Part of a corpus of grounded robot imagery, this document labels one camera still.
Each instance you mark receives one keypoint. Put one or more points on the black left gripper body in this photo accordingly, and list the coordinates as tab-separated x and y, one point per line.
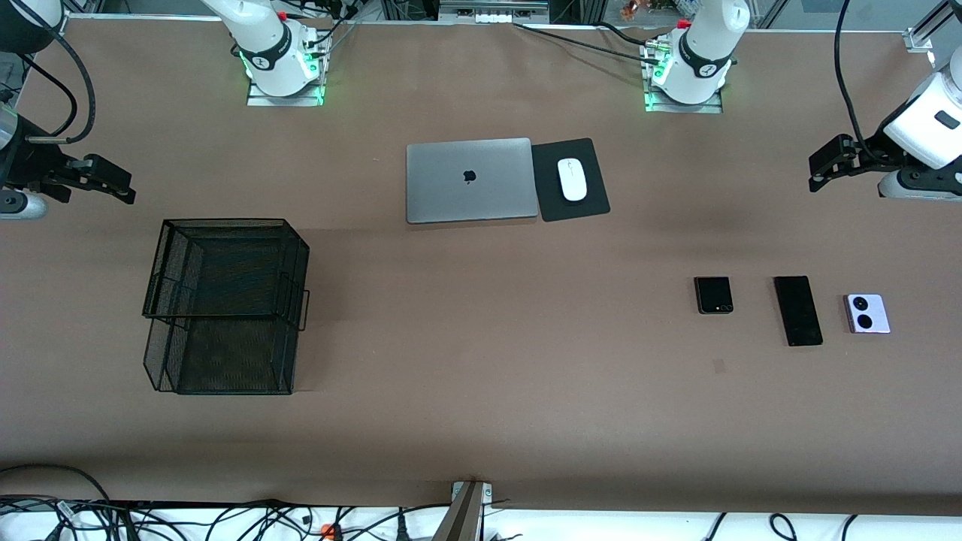
874	149

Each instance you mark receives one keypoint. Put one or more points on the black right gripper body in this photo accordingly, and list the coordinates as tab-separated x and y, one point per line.
31	161

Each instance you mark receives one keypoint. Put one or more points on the lavender flip phone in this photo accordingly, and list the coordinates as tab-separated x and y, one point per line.
879	315

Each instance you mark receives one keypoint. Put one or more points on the long black slab phone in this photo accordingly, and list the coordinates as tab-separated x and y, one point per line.
798	312

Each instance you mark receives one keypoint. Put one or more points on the small black flip phone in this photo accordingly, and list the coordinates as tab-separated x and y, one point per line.
714	295

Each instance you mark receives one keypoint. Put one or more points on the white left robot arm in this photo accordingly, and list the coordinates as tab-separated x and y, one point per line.
706	45

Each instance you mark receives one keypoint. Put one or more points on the black mesh two-tier tray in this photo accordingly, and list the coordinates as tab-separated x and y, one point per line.
225	361

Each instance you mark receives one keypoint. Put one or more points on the white computer mouse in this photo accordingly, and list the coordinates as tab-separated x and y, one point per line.
573	180

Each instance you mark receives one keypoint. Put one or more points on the black mouse pad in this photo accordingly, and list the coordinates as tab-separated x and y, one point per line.
546	161

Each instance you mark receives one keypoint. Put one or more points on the silver closed laptop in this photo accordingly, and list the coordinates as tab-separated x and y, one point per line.
451	195

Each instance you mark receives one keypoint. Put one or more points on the white power strip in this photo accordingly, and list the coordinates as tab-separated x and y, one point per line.
496	15

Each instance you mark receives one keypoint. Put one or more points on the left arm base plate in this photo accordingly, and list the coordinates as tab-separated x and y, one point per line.
714	107

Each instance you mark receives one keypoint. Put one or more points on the aluminium frame profile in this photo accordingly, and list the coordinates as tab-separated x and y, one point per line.
921	37

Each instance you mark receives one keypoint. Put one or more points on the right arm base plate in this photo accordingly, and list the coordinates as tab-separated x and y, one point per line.
259	100

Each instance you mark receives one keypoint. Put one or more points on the grey metal camera stand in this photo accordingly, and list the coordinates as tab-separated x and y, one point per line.
466	518

